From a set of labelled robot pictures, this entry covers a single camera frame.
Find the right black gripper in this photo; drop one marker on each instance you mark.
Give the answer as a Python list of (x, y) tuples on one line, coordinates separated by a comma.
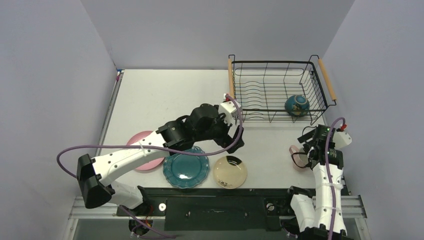
[(307, 139)]

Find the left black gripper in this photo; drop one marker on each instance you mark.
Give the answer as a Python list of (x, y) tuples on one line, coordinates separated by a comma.
[(226, 139)]

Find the pink mug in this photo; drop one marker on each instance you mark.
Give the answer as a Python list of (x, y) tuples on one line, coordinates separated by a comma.
[(299, 158)]

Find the dark bowl beige inside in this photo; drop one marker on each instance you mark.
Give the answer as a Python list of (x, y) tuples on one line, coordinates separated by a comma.
[(297, 106)]

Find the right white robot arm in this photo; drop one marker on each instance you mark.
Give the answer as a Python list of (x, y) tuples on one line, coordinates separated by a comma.
[(326, 185)]

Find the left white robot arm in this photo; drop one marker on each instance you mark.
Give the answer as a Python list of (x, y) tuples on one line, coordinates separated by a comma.
[(97, 176)]

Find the cream plate with black accent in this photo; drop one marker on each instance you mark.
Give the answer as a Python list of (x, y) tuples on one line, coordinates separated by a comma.
[(229, 172)]

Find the teal scalloped plate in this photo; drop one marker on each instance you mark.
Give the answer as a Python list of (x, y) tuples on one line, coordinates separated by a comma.
[(186, 171)]

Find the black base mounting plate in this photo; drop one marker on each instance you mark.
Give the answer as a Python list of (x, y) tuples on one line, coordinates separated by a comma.
[(220, 209)]

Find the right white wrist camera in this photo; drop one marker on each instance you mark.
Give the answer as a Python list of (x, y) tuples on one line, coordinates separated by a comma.
[(341, 137)]

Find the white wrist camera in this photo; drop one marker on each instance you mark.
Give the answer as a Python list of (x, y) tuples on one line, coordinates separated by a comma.
[(341, 137), (228, 108)]

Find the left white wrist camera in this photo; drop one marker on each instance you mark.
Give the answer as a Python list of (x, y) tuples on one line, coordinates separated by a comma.
[(228, 108)]

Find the black wire dish rack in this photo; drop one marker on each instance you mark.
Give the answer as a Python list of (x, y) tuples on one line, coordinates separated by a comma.
[(263, 86)]

